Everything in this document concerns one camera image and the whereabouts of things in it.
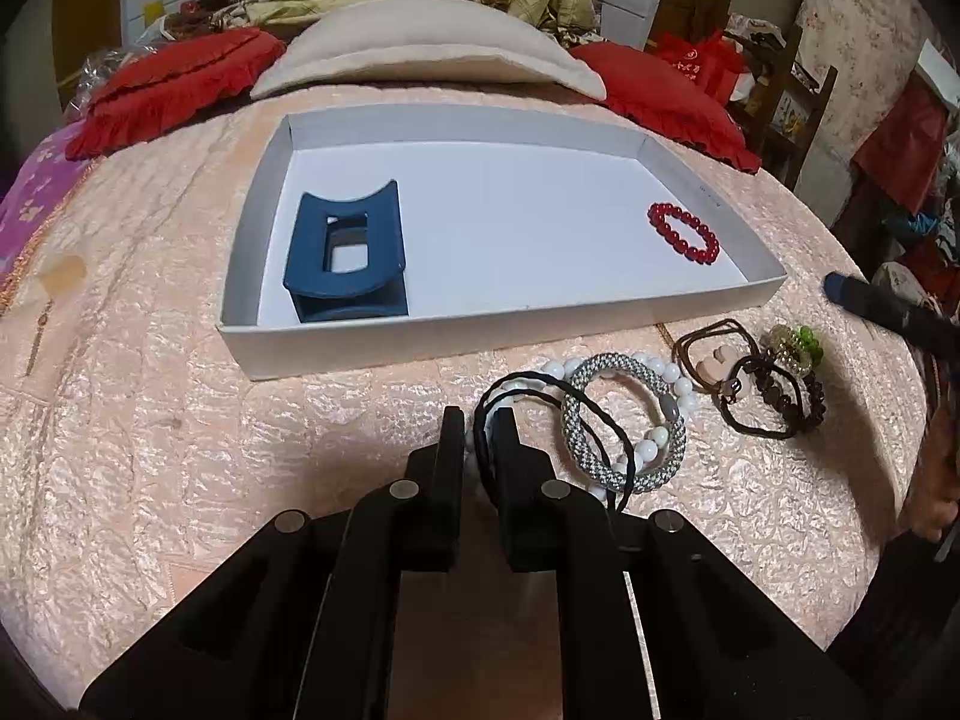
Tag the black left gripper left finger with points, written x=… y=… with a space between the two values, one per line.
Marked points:
x=410 y=525

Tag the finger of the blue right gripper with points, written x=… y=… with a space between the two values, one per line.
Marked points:
x=916 y=324

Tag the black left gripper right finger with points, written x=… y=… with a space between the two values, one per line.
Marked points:
x=550 y=526

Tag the brown cord wooden charm tie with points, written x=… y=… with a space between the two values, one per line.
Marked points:
x=707 y=356

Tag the person's right hand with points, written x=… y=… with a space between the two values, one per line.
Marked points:
x=931 y=505

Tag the wooden chair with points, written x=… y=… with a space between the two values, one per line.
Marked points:
x=780 y=128

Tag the blue hair claw clip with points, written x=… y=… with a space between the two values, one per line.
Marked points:
x=346 y=258

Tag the pink quilted bedspread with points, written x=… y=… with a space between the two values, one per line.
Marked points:
x=137 y=456

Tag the red gift bag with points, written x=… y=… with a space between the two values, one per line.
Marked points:
x=713 y=64

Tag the red ruffled cushion right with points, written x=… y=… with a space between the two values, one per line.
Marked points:
x=651 y=93

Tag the red ruffled cushion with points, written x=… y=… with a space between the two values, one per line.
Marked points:
x=151 y=96
x=651 y=93

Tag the white shallow cardboard tray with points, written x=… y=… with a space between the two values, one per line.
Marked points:
x=519 y=226

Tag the cream white pillow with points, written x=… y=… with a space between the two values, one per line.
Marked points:
x=445 y=41

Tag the red ruffled cushion left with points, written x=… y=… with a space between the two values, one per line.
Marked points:
x=151 y=96

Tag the purple patterned bed sheet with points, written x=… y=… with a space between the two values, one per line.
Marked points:
x=44 y=182

